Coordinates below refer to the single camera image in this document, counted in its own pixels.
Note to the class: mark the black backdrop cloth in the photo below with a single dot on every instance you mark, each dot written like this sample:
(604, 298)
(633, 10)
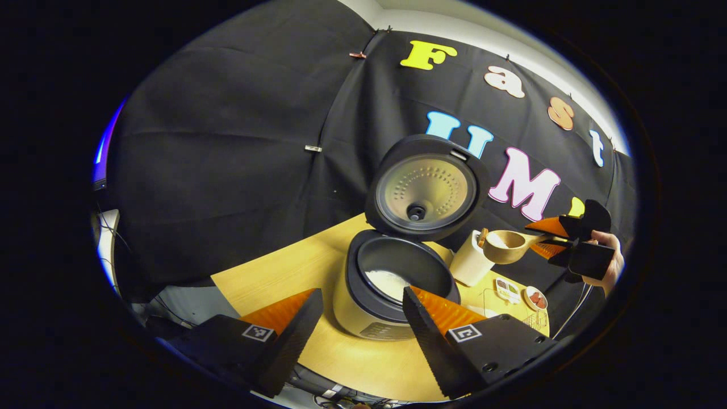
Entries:
(227, 170)

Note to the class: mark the wooden spoon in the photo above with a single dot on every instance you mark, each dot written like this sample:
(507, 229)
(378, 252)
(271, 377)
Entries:
(508, 250)

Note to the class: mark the clear rice tray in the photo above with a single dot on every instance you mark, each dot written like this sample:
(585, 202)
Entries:
(497, 307)

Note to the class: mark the silver cloth clip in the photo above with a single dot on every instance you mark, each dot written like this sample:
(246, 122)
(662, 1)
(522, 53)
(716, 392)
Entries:
(313, 149)

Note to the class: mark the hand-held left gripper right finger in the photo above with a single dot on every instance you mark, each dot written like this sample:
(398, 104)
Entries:
(429, 341)

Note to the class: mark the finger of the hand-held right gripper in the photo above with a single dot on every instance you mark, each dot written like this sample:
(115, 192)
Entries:
(593, 221)
(593, 261)

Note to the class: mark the dark grey rice cooker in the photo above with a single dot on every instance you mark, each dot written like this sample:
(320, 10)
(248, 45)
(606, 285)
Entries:
(355, 309)

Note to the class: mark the white divided bean dish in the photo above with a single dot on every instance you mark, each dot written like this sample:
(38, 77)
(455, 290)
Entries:
(507, 288)

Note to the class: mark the white round plate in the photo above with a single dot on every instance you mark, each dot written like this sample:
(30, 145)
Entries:
(528, 301)

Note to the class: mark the white rice pile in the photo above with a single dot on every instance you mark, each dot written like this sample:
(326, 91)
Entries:
(389, 281)

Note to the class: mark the white toaster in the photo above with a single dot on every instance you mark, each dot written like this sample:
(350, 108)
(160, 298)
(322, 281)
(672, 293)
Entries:
(468, 266)

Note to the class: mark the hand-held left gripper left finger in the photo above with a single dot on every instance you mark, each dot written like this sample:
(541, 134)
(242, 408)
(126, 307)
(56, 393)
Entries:
(292, 341)

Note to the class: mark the toasted bread slice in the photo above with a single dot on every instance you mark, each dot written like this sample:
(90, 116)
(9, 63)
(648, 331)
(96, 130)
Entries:
(483, 236)

